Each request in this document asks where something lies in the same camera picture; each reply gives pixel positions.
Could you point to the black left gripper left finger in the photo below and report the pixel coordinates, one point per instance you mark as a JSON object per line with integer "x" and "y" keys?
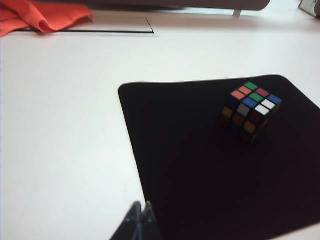
{"x": 127, "y": 227}

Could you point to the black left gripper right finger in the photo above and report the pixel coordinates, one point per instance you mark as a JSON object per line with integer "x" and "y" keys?
{"x": 150, "y": 227}

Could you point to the multicoloured puzzle cube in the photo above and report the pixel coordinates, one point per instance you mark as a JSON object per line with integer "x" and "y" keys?
{"x": 250, "y": 112}

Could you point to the black mouse pad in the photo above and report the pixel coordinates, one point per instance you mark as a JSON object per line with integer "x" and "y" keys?
{"x": 212, "y": 162}

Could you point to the orange cloth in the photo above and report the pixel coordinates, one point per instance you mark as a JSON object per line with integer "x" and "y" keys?
{"x": 37, "y": 15}

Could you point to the white divider foot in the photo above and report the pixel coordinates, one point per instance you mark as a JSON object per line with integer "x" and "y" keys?
{"x": 236, "y": 12}

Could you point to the wide grey desk divider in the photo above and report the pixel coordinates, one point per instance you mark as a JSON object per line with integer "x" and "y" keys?
{"x": 225, "y": 3}

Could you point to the narrow grey desk divider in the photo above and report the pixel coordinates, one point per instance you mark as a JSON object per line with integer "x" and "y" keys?
{"x": 306, "y": 4}

